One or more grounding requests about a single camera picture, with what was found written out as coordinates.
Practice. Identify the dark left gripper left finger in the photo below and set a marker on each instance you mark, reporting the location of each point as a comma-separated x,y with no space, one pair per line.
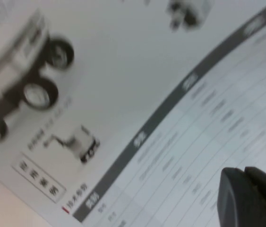
236,203

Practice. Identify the white product catalogue book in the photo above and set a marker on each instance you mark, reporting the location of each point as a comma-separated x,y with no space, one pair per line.
147,71

